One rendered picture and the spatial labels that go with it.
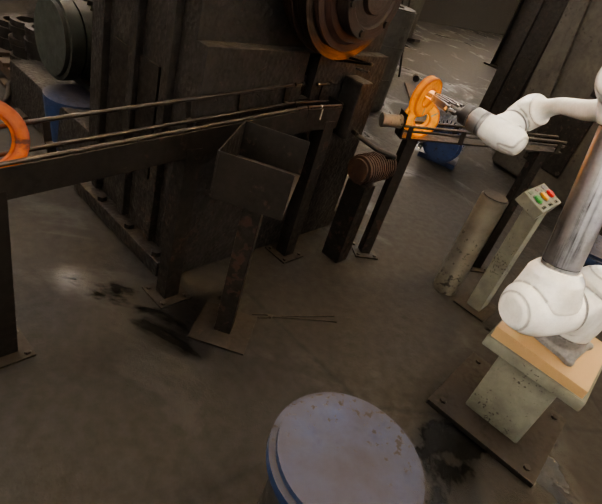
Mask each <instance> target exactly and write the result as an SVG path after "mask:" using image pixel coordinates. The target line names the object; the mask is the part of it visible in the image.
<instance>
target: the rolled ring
mask: <svg viewBox="0 0 602 504"><path fill-rule="evenodd" d="M0 119H1V120H2V121H3V122H4V123H5V124H6V125H7V127H8V128H9V131H10V133H11V138H12V143H11V148H10V150H9V152H8V153H7V155H6V156H5V157H4V158H2V159H1V160H0V162H2V161H7V160H13V159H18V158H24V157H27V156H28V153H29V150H30V135H29V131H28V128H27V126H26V123H25V122H24V120H23V119H22V117H21V116H20V115H19V113H18V112H17V111H16V110H14V109H13V108H12V107H11V106H9V105H8V104H6V103H5V102H3V101H1V100H0Z"/></svg>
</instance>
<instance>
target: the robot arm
mask: <svg viewBox="0 0 602 504"><path fill-rule="evenodd" d="M595 94H596V97H597V99H592V100H586V99H576V98H567V97H560V98H552V99H547V98H546V97H545V96H544V95H542V94H537V93H535V94H529V95H526V96H524V97H523V98H521V99H519V100H518V101H516V102H515V103H514V104H512V105H511V106H510V107H509V108H508V109H507V110H506V111H505V112H504V113H501V114H498V115H497V116H496V115H494V114H492V113H490V112H488V111H486V110H484V109H483V108H480V107H479V108H476V107H475V106H473V105H471V104H467V105H465V104H462V103H459V102H457V101H455V100H453V99H451V98H449V97H447V96H445V95H443V94H441V95H440V94H438V93H437V92H435V91H433V90H431V91H429V92H428V93H427V95H426V96H425V97H427V98H429V99H430V101H431V102H432V103H434V104H435V105H437V106H438V107H440V108H441V109H443V110H444V111H445V112H446V113H448V112H450V113H451V114H452V115H454V116H455V115H457V122H458V123H459V124H461V125H463V126H464V127H465V129H466V130H467V131H469V132H471V133H472V134H474V135H475V136H477V137H479V138H480V139H481V140H482V141H483V142H484V143H485V144H486V145H488V146H489V147H491V148H493V149H495V150H497V151H499V152H501V153H504V154H507V155H511V156H514V155H517V154H519V153H520V152H521V151H522V150H523V149H524V148H525V147H526V145H527V144H528V141H529V138H528V135H527V133H526V132H527V131H531V130H533V129H535V128H537V127H540V126H542V125H544V124H546V123H547V122H548V121H549V119H550V117H552V116H555V115H560V114H561V115H565V116H568V117H571V118H574V119H578V120H581V121H596V123H598V124H599V126H598V129H597V131H596V133H595V136H594V138H593V140H592V143H591V145H590V147H589V150H588V152H587V154H586V156H585V159H584V161H583V163H582V166H581V168H580V170H579V173H578V175H577V177H576V180H575V182H574V184H573V186H572V189H571V191H570V193H569V196H568V198H567V200H566V203H565V205H564V207H563V210H562V212H561V214H560V216H559V219H558V221H557V223H556V226H555V228H554V230H553V233H552V235H551V237H550V240H549V242H548V244H547V246H546V249H545V251H544V253H543V256H542V257H539V258H536V259H534V260H532V261H530V262H529V263H528V264H527V266H526V267H525V268H524V270H523V271H522V272H521V273H520V275H519V276H518V277H517V278H516V279H515V280H514V282H513V283H511V284H509V285H508V286H507V287H506V288H505V290H504V291H503V293H502V294H501V296H500V298H499V302H498V310H499V314H500V316H501V318H502V320H503V321H504V322H505V323H506V324H507V325H508V326H509V327H511V328H512V329H514V330H516V331H517V332H519V333H521V334H524V335H527V336H533V337H534V338H535V339H536V340H538V341H539V342H540V343H541V344H543V345H544V346H545V347H546V348H547V349H549V350H550V351H551V352H552V353H553V354H555V355H556V356H557V357H558V358H559V359H560V360H561V361H562V362H563V363H564V364H565V365H566V366H568V367H572V366H573V365H574V364H575V361H576V359H578V358H579V357H580V356H581V355H582V354H583V353H585V352H586V351H590V350H592V349H593V348H594V345H593V344H592V343H591V342H590V341H591V340H592V339H593V338H594V337H595V336H597V335H598V334H599V333H600V332H601V331H602V266H601V265H588V266H585V267H583V265H584V263H585V261H586V259H587V257H588V255H589V253H590V251H591V248H592V246H593V244H594V242H595V240H596V238H597V236H598V234H599V232H600V230H601V227H602V67H601V68H600V70H599V72H598V73H597V76H596V79H595Z"/></svg>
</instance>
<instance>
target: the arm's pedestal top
mask: <svg viewBox="0 0 602 504"><path fill-rule="evenodd" d="M502 321H503V320H501V321H500V322H499V323H498V325H499V324H500V323H501V322H502ZM498 325H497V326H498ZM497 326H496V327H497ZM496 327H495V328H494V329H493V330H492V331H491V332H490V333H489V334H488V335H487V336H486V338H485V339H484V341H483V342H482V344H483V345H484V346H486V347H487V348H489V349H490V350H491V351H493V352H494V353H496V354H497V355H499V356H500V357H501V358H503V359H504V360H506V361H507V362H508V363H510V364H511V365H513V366H514V367H515V368H517V369H518V370H520V371H521V372H522V373H524V374H525V375H527V376H528V377H529V378H531V379H532V380H534V381H535V382H536V383H538V384H539V385H541V386H542V387H543V388H545V389H546V390H548V391H549V392H551V393H552V394H553V395H555V396H556V397H558V398H559V399H560V400H562V401H563V402H565V403H566V404H567V405H569V406H570V407H572V408H573V409H574V410H576V411H580V410H581V408H582V407H583V406H584V405H585V404H586V402H587V400H588V398H589V396H590V394H591V391H592V389H593V387H594V385H595V383H596V381H597V379H598V377H599V375H600V372H601V370H602V366H601V368H600V370H599V372H598V374H597V376H596V378H595V379H594V381H593V383H592V385H591V387H590V389H589V391H588V393H587V394H586V395H585V396H584V397H583V399H581V398H580V397H578V396H577V395H575V394H574V393H573V392H571V391H570V390H568V389H567V388H565V387H564V386H563V385H561V384H560V383H558V382H557V381H555V380H554V379H552V378H551V377H550V376H548V375H547V374H545V373H544V372H542V371H541V370H540V369H538V368H537V367H535V366H534V365H532V364H531V363H530V362H528V361H527V360H525V359H524V358H522V357H521V356H519V355H518V354H517V353H515V352H514V351H512V350H511V349H509V348H508V347H507V346H505V345H504V344H502V343H501V342H499V341H498V340H496V339H495V338H494V337H492V336H491V334H492V333H493V331H494V330H495V329H496Z"/></svg>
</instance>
